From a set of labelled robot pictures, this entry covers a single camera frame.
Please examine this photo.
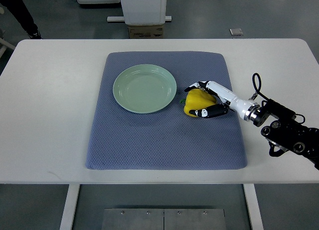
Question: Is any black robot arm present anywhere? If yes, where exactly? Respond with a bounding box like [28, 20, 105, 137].
[249, 73, 319, 169]

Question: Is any light green plate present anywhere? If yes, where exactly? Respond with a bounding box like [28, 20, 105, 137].
[113, 64, 177, 114]

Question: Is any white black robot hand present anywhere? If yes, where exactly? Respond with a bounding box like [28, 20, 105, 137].
[185, 81, 260, 121]

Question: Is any blue textured mat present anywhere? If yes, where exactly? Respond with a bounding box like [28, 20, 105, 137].
[85, 51, 247, 170]

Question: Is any left white table leg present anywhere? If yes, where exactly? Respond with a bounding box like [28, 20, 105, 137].
[59, 184, 80, 230]

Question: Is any white machine column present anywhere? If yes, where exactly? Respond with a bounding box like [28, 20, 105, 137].
[107, 0, 172, 25]

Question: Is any white table leg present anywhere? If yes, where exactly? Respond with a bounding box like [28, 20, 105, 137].
[243, 184, 264, 230]
[59, 184, 80, 230]

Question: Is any small grey floor plate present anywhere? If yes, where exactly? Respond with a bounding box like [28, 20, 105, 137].
[229, 28, 244, 36]

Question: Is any cardboard box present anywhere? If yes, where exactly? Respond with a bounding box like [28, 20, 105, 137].
[128, 24, 164, 39]

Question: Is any white chair base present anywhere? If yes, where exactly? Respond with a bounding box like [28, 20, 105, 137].
[0, 5, 16, 60]

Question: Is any right white table leg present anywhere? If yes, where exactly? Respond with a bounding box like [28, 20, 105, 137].
[243, 184, 264, 230]

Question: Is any person's dark trouser leg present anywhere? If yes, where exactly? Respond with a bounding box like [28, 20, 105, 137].
[0, 0, 42, 39]

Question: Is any yellow bell pepper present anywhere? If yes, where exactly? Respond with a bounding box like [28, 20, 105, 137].
[180, 88, 217, 117]

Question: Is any metal base plate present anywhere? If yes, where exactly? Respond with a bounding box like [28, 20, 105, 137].
[102, 209, 226, 230]

